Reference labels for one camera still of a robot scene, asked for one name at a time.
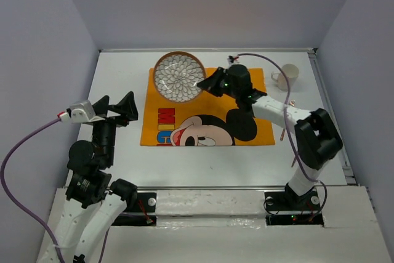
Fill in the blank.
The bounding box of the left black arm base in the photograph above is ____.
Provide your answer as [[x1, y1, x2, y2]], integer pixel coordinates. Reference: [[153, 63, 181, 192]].
[[112, 192, 157, 227]]

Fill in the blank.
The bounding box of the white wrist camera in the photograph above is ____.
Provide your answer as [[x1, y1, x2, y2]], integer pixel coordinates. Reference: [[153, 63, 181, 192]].
[[228, 55, 239, 64], [57, 100, 100, 124]]

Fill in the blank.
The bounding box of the yellow cartoon cloth napkin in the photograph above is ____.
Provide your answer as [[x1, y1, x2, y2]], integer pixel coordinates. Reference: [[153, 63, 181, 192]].
[[140, 70, 275, 147]]

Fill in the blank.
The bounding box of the white ceramic mug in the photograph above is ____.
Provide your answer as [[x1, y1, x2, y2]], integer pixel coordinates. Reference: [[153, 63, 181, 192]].
[[271, 63, 299, 91]]

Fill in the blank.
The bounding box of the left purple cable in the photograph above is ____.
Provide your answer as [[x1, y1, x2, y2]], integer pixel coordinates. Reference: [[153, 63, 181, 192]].
[[0, 115, 108, 263]]

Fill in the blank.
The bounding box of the copper fork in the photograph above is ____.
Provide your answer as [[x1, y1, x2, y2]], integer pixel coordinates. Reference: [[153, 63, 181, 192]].
[[279, 100, 295, 141]]

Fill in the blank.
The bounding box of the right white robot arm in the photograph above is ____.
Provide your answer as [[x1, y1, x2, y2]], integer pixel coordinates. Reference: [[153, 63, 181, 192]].
[[197, 64, 343, 209]]

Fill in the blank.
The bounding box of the floral patterned plate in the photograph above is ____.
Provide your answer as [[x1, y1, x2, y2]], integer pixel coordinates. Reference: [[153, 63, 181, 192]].
[[153, 51, 206, 103]]

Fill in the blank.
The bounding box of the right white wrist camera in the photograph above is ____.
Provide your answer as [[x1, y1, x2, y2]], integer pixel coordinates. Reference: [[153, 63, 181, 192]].
[[228, 55, 239, 64]]

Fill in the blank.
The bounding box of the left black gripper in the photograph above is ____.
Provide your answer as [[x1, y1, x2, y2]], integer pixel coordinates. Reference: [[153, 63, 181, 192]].
[[92, 89, 139, 164]]

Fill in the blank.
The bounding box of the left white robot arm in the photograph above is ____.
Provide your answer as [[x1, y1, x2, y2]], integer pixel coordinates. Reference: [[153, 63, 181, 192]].
[[38, 91, 139, 262]]

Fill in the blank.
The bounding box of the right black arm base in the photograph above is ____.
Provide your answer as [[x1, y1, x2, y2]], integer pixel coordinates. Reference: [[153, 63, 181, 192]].
[[263, 186, 324, 226]]

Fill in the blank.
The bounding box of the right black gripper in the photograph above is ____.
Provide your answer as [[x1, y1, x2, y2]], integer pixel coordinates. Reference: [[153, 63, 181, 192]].
[[194, 67, 238, 100]]

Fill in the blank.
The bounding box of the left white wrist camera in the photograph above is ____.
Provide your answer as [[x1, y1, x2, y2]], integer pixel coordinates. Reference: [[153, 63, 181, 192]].
[[57, 100, 100, 124]]

